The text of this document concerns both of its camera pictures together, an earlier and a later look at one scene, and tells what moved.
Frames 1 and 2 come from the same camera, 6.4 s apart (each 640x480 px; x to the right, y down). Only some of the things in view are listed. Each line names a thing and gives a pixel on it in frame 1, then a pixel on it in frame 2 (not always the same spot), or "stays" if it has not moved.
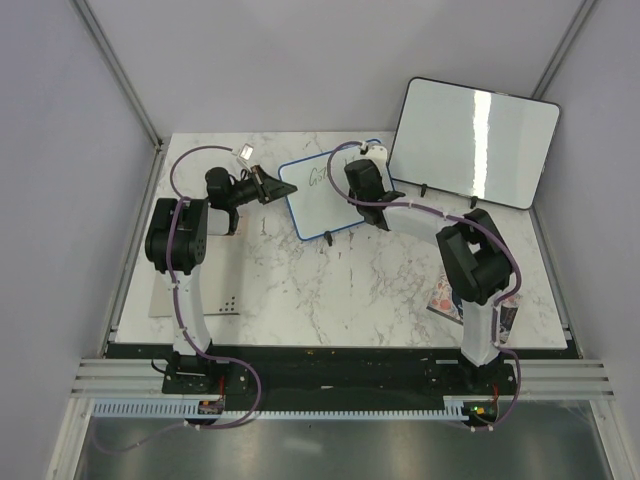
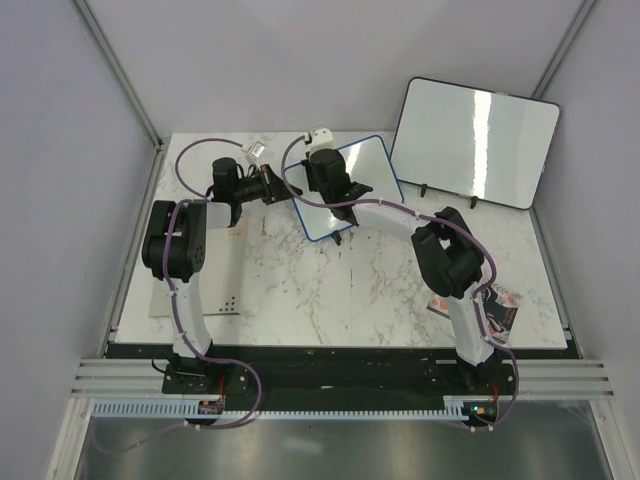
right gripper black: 377,175 -> 308,176
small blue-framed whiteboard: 320,204 stays
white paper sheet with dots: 220,280 stays
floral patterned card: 444,301 stays
